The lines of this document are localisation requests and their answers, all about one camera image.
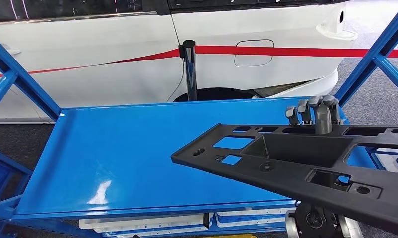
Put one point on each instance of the white car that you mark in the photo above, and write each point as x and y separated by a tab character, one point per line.
87	42

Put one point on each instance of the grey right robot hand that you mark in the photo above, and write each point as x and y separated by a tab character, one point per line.
323	118

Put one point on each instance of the white plastic bin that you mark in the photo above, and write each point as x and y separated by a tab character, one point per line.
136	221
388	162
153	233
251	225
251	212

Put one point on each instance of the black plastic plate part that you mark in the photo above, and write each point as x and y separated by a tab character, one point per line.
284	177

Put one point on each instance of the red barrier belt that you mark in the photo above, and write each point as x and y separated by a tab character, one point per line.
284	51

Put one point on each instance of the black stanchion post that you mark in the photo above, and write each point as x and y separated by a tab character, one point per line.
189	72

